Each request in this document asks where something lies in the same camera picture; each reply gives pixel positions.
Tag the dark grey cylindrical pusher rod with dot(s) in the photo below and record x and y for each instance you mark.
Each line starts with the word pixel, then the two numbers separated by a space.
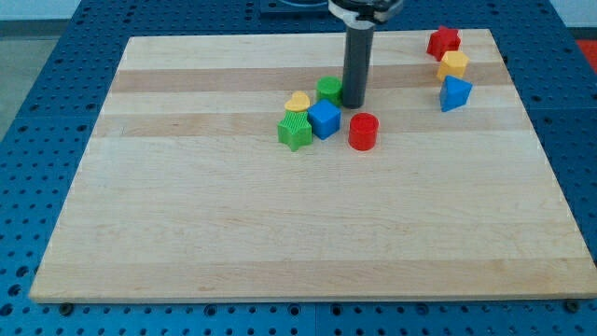
pixel 357 51

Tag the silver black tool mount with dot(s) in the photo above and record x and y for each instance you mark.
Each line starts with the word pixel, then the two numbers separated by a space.
pixel 373 11

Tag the red cylinder block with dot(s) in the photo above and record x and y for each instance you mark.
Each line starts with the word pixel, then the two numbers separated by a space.
pixel 363 131

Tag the red star block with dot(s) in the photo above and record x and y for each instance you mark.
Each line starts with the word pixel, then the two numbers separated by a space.
pixel 442 40

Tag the green star block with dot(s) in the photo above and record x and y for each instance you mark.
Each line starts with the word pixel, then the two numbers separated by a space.
pixel 295 130

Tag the green cylinder block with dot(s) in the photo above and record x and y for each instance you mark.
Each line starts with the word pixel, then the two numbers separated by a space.
pixel 329 88

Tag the yellow heart block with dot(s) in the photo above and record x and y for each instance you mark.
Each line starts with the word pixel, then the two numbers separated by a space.
pixel 298 102

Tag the blue cube block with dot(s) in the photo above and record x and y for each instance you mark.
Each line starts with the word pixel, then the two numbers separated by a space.
pixel 324 118

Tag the yellow hexagon block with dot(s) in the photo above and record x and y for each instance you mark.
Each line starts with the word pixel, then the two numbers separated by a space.
pixel 453 63

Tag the blue triangle block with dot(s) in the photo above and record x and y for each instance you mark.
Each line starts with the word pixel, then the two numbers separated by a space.
pixel 454 93

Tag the wooden board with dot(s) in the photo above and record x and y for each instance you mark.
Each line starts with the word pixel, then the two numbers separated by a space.
pixel 185 194

